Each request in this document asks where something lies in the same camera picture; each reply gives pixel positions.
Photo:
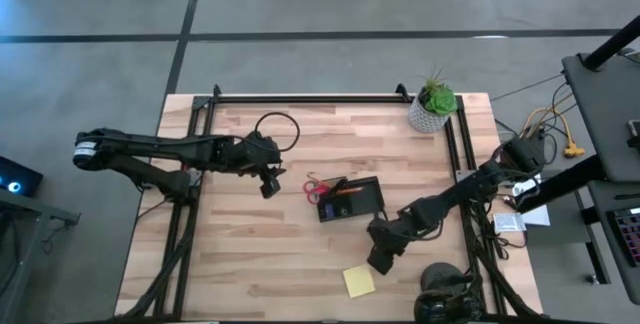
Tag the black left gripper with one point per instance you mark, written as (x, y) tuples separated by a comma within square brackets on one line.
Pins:
[(245, 151)]

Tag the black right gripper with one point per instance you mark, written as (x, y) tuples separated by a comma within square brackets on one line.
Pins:
[(390, 234)]

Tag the yellow sticky note pad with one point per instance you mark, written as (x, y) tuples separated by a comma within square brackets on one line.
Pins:
[(359, 281)]

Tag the black mesh desk organizer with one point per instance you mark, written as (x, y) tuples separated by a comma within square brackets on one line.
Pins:
[(365, 199)]

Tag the small purple block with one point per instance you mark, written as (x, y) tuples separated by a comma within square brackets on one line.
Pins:
[(329, 210)]

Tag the black pen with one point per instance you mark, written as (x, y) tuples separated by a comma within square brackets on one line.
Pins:
[(336, 190), (344, 184), (340, 186)]

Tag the orange pencil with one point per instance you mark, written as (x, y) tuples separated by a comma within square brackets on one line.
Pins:
[(350, 190)]

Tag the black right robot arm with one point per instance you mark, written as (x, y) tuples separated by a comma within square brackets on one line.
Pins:
[(450, 199)]

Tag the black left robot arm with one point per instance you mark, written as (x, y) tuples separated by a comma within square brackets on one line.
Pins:
[(150, 151)]

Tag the small white packet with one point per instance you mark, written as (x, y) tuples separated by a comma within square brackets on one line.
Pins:
[(509, 222)]

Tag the succulent in white pot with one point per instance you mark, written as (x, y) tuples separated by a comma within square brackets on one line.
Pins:
[(425, 119)]

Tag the white paper sheet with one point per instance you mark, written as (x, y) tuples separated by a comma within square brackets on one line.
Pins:
[(537, 216)]

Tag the black diagonal beam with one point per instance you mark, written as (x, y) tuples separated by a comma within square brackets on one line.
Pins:
[(565, 184)]

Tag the grey metal stand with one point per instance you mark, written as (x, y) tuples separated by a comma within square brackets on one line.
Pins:
[(30, 209)]

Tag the computer keyboard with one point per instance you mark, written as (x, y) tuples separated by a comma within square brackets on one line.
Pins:
[(627, 236)]

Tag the black device with blue light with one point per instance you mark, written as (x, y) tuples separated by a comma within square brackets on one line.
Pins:
[(20, 179)]

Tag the grey side desk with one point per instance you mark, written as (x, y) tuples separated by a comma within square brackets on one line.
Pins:
[(605, 114)]

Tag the black pole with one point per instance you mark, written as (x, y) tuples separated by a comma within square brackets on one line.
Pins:
[(612, 44)]

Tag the black aluminium table frame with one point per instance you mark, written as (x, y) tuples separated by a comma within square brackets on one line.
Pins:
[(300, 99)]

